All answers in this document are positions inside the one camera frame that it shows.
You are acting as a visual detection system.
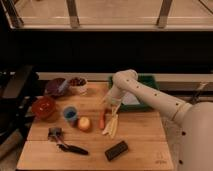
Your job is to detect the orange red pepper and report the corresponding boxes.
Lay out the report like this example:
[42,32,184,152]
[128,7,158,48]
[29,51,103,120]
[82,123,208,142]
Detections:
[99,109,107,130]

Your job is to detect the black rectangular block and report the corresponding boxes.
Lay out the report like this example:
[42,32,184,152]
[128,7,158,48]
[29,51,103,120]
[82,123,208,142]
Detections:
[105,141,128,161]

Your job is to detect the green plastic tray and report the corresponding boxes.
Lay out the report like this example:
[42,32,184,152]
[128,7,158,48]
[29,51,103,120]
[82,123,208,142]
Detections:
[107,73,162,112]

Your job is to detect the blue spoon in bowl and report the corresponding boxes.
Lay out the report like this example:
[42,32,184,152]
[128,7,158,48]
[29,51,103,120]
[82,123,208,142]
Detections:
[58,80,68,93]

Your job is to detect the white bowl with dark food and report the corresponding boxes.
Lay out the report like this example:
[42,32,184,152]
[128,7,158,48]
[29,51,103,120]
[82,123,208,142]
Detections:
[69,77,87,95]

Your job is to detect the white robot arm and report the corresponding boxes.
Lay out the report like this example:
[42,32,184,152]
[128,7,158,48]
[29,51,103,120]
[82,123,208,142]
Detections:
[104,69,213,171]

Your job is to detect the purple bowl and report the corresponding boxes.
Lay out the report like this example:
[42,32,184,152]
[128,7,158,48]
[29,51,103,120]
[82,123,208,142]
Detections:
[45,78,68,97]

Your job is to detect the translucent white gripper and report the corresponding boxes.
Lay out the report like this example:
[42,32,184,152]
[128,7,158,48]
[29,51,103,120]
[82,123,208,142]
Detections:
[102,85,122,112]

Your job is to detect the wooden cutting board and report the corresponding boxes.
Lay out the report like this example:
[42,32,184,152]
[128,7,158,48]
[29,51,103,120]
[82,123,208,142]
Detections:
[17,82,173,171]

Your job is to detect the blue cup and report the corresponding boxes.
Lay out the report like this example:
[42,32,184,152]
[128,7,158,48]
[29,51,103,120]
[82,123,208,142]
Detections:
[63,106,78,127]

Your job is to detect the black equipment at left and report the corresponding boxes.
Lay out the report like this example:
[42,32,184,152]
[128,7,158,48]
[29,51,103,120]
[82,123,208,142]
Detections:
[0,65,38,145]

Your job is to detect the white cloth in tray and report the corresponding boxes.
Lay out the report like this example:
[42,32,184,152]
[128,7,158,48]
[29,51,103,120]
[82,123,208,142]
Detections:
[122,92,139,105]

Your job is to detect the yellow round fruit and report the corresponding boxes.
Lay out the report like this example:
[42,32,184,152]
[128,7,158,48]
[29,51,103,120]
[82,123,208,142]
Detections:
[78,117,91,131]

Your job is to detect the red bowl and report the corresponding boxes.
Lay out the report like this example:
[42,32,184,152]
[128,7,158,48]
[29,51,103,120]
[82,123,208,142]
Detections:
[31,96,56,119]

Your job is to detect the black handled kitchen tool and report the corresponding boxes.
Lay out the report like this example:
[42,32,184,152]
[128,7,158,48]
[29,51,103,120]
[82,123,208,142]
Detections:
[48,127,89,155]

